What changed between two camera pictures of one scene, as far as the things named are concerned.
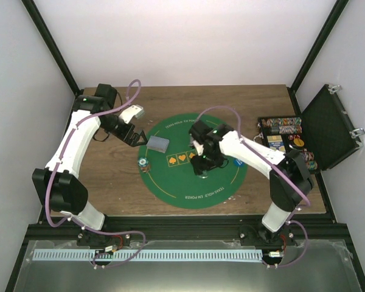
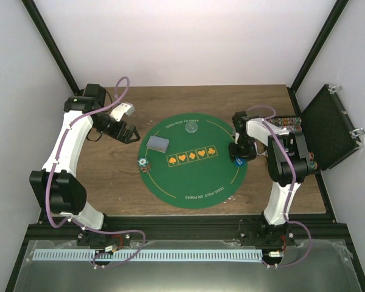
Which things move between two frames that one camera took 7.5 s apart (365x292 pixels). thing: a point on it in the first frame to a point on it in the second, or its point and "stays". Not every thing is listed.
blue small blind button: (238, 163) stays
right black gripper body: (208, 162) to (244, 148)
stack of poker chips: (143, 163) stays
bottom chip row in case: (312, 165) stays
